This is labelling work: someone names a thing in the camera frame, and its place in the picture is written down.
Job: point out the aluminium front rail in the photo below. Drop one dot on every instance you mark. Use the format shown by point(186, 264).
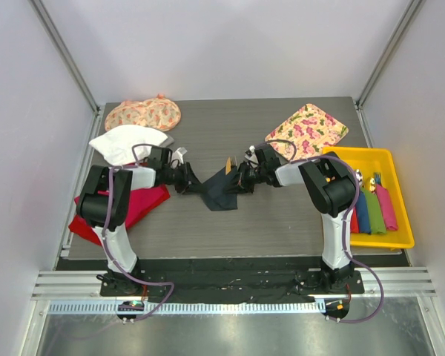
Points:
point(78, 292)

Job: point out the yellow plastic bin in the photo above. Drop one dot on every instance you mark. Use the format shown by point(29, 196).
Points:
point(378, 163)

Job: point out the floral pattern tray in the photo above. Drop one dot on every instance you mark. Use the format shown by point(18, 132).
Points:
point(306, 133)

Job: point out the silver metal spoon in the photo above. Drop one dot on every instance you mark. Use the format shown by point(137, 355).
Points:
point(359, 177)

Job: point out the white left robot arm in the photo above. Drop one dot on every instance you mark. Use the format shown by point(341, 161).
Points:
point(104, 204)

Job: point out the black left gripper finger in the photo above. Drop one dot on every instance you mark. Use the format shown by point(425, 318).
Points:
point(193, 186)
point(190, 176)

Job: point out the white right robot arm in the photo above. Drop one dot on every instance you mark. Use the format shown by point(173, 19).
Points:
point(333, 190)

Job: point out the white cloth bag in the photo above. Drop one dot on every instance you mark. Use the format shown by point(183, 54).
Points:
point(125, 144)

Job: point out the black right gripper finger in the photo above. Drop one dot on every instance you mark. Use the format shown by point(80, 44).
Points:
point(239, 188)
point(240, 176)

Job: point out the floral fabric pouch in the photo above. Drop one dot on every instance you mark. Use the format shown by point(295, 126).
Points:
point(159, 113)

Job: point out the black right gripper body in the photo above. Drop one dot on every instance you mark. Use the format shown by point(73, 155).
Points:
point(254, 175)

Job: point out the dark blue paper napkin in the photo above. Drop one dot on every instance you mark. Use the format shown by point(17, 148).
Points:
point(214, 195)

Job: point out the red cloth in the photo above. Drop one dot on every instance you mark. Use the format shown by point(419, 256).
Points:
point(79, 230)

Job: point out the grey cloth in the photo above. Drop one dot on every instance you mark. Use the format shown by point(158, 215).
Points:
point(168, 142)

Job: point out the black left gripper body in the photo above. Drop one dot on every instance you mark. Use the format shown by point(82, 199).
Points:
point(175, 176)

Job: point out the blue rolled napkin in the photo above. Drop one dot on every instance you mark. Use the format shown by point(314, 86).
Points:
point(362, 214)

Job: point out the red rolled napkin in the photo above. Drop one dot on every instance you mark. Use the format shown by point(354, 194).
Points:
point(354, 225)

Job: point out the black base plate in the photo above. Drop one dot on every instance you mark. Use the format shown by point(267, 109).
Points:
point(226, 281)

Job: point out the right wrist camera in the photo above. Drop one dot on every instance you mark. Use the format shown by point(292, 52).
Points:
point(263, 156)

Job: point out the magenta cloth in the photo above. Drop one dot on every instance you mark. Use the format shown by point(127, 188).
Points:
point(144, 204)

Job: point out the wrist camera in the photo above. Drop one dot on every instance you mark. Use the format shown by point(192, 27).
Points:
point(263, 156)
point(160, 158)

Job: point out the iridescent metal spoon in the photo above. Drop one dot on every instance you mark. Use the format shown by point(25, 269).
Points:
point(372, 185)

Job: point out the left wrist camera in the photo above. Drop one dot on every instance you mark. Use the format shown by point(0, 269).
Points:
point(160, 158)

